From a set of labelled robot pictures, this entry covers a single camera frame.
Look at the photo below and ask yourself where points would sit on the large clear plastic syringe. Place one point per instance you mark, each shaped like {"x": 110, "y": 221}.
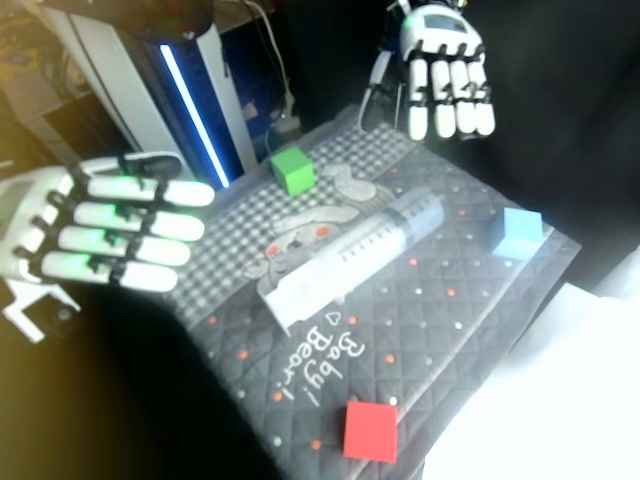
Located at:
{"x": 350, "y": 250}

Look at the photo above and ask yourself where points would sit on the white column with blue light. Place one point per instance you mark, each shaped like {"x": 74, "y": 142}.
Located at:
{"x": 125, "y": 90}

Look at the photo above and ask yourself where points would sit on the green cube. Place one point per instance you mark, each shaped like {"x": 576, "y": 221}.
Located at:
{"x": 292, "y": 172}

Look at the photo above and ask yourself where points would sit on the white power plug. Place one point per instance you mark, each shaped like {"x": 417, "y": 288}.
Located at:
{"x": 287, "y": 120}

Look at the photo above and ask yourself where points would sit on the red cube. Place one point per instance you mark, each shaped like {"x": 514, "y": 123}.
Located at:
{"x": 370, "y": 432}

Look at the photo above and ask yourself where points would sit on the grey quilt with bear print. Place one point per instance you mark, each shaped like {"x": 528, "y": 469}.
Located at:
{"x": 425, "y": 325}

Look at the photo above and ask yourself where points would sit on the blue cube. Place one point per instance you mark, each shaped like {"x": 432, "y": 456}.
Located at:
{"x": 517, "y": 235}

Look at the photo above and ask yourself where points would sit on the white angular bracket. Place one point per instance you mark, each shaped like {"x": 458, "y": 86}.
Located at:
{"x": 25, "y": 310}

